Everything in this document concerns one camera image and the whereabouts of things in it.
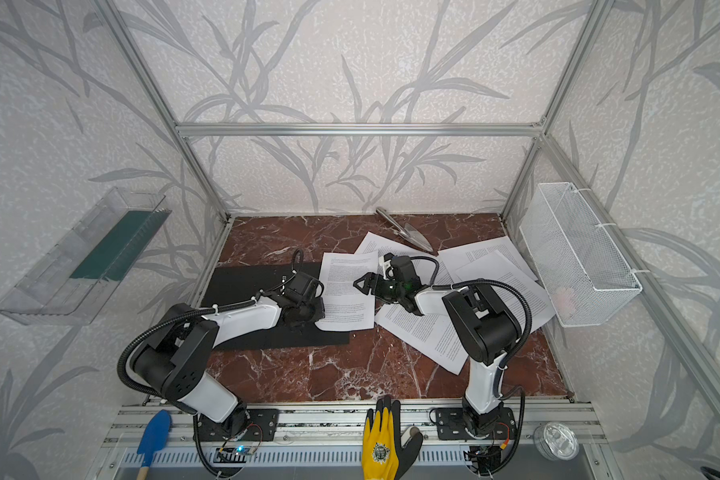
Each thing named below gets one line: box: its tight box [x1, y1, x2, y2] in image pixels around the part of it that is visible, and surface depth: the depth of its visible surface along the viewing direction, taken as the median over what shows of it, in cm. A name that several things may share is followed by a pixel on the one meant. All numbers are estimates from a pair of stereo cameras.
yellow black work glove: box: [362, 394, 423, 480], surface depth 71 cm
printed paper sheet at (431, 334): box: [374, 302, 469, 375], surface depth 91 cm
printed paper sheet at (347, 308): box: [315, 251, 378, 332], surface depth 101 cm
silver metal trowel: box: [375, 207, 434, 252], surface depth 115 cm
